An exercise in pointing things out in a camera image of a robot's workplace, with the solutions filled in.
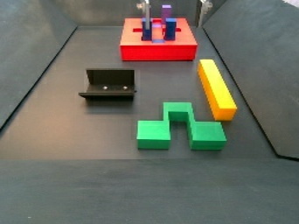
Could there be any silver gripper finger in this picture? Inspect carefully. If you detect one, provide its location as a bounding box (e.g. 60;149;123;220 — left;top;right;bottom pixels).
199;0;212;26
136;0;151;30

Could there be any long yellow block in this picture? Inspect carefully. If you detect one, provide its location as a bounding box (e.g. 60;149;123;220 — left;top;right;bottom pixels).
197;59;237;121

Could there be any red slotted board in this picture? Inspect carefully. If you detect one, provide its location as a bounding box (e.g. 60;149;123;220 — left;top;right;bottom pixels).
119;17;197;61

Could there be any rear purple peg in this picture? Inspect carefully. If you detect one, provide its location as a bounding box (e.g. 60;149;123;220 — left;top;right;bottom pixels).
161;4;172;25

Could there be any right dark blue peg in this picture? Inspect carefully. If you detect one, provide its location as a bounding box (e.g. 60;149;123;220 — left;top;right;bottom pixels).
164;17;176;40

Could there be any dark blue peg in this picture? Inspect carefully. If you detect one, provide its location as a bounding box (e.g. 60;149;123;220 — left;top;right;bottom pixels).
164;17;176;40
141;17;152;41

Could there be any left dark blue peg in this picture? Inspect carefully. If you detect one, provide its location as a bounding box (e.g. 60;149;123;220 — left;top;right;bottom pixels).
141;17;152;41

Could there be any green stepped block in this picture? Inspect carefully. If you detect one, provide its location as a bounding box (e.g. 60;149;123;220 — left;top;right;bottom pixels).
136;101;227;151

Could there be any black angle bracket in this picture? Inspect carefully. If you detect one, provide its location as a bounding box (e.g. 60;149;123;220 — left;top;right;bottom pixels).
79;68;136;99

